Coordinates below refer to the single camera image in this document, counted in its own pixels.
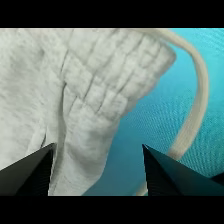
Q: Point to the light grey sweatpants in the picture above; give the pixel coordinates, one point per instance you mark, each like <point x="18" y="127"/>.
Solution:
<point x="76" y="93"/>

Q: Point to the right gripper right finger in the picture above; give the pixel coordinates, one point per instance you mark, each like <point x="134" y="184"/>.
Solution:
<point x="173" y="178"/>

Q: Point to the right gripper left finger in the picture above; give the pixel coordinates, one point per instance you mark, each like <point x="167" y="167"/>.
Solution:
<point x="31" y="175"/>

